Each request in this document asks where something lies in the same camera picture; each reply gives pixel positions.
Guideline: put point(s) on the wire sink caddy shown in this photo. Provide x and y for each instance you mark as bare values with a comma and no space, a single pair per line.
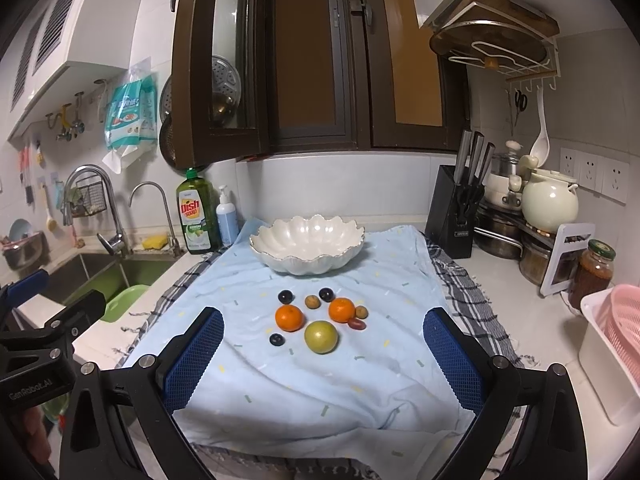
87,197

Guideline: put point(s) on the blue pump soap bottle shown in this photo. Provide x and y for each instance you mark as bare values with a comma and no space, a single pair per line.
228,223

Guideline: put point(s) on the white tablet stand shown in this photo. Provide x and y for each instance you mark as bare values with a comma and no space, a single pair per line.
571,239

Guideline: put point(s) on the white wall sockets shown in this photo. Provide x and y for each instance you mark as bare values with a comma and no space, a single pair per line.
605,176

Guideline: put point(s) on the wall rack with boards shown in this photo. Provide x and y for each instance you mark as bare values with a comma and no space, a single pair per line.
509,37

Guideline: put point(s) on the green dish soap bottle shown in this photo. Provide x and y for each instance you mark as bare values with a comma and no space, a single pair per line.
196,202

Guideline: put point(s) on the dark grape bottom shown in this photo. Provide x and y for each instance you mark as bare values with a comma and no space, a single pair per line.
276,340

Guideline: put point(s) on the black scissors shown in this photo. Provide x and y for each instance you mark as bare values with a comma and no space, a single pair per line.
520,104

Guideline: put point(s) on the dark grape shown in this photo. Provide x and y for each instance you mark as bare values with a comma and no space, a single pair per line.
326,294
276,340
286,296

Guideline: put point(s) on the tall chrome faucet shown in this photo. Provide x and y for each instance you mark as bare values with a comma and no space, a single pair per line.
117,245

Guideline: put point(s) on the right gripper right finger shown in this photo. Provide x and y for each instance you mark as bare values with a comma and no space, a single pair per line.
550,443

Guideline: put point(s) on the steel cooking pot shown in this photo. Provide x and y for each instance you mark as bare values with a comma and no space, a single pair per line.
497,233

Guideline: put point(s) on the cream ceramic pot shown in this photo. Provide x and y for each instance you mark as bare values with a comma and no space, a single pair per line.
549,198

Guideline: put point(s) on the pink plastic basket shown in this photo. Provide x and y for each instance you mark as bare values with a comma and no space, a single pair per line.
619,321

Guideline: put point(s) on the green round fruit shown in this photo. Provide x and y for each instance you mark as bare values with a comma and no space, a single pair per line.
321,337

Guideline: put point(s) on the black knife block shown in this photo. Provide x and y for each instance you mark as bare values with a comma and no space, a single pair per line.
457,194

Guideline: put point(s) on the red jujube date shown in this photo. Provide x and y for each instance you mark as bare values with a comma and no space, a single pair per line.
357,324

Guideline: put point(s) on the green plastic basin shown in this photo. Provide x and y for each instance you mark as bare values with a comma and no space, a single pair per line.
122,302

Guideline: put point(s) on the dark wooden window frame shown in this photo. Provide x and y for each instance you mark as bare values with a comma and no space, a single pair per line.
316,75

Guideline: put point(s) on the glass jar of sauce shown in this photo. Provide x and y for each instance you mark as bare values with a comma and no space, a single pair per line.
593,273

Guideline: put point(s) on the white ladle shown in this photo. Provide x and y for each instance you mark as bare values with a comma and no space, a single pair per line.
541,147

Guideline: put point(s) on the brown longan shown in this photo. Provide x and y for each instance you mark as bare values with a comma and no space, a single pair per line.
361,312
312,302

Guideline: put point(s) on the yellow sponge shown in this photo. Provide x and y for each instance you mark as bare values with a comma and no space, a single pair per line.
155,242

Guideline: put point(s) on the white plastic bin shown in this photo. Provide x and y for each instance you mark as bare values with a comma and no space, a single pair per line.
616,389

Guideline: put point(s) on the teal package bag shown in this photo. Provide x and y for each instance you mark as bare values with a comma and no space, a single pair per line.
130,127

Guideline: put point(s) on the light blue cloth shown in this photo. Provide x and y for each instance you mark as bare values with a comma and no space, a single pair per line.
320,359

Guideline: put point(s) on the steel sink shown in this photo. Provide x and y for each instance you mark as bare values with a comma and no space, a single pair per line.
107,274

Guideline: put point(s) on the metal strainer lid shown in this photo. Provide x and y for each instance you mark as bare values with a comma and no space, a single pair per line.
226,91

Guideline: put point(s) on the orange tangerine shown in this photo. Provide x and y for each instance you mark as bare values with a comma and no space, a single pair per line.
289,318
342,310

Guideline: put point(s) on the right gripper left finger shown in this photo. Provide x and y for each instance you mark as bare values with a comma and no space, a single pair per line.
96,443

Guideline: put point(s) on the white scalloped ceramic bowl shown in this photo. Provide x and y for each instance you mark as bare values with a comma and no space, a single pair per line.
308,246

